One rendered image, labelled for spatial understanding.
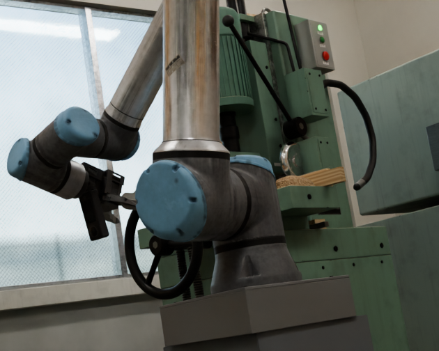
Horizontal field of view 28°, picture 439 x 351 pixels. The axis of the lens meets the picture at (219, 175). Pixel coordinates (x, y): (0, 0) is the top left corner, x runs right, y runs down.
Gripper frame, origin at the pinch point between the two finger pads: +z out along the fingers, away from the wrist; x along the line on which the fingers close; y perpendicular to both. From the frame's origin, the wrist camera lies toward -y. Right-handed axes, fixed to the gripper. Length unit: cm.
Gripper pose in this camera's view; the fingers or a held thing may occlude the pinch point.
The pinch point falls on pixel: (138, 219)
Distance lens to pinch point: 215.4
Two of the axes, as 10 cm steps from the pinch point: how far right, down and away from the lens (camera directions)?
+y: 0.9, -9.0, 4.2
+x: -7.2, 2.3, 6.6
